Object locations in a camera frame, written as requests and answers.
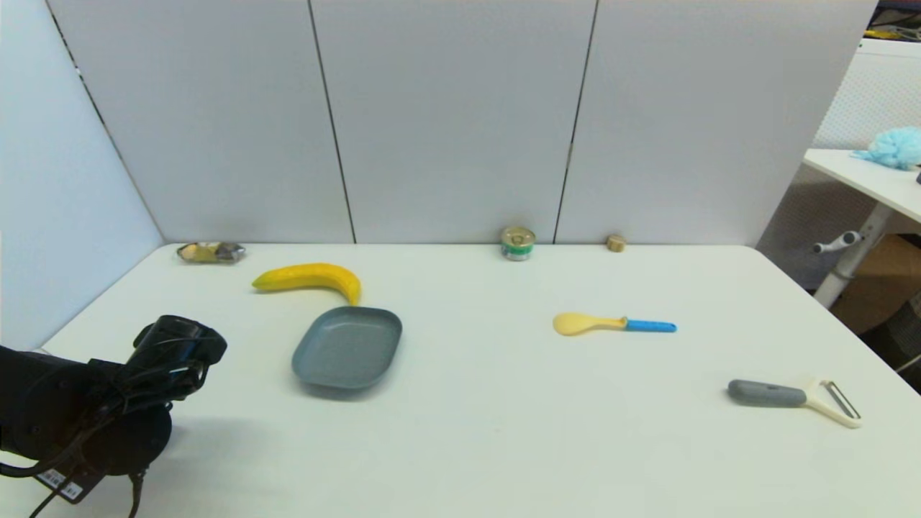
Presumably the shiny foil snack packet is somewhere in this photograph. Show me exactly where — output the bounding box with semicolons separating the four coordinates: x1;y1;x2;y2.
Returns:
177;242;247;264

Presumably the grey rectangular plate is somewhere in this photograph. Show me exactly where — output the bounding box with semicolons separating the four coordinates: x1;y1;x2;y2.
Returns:
291;306;404;391

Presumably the yellow spoon with blue handle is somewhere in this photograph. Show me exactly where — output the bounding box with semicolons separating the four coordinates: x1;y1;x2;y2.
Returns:
553;312;678;337

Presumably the white desk crank handle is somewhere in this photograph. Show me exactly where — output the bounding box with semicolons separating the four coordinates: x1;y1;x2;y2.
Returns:
813;230;861;255

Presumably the white perforated panel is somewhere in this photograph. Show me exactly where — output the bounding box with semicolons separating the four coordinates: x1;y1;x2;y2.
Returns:
756;40;921;288

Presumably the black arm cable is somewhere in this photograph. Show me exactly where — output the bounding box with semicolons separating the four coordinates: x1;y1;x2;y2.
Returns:
0;360;209;518

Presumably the light blue fluffy ball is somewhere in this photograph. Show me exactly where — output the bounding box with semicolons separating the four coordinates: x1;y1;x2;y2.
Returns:
851;128;921;171

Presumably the small green-labelled tin can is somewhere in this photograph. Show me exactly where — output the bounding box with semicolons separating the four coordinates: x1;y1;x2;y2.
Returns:
502;227;537;261

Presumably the white side desk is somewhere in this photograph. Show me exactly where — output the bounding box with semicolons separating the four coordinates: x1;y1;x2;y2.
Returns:
802;149;921;310

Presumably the brown cardboard box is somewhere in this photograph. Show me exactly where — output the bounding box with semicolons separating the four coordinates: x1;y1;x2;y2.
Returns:
831;234;921;335

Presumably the grey-handled cream peeler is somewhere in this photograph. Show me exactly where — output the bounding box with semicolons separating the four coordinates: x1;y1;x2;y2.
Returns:
727;379;862;430

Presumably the yellow banana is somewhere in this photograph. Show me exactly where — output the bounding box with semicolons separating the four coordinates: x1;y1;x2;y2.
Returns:
252;263;362;306

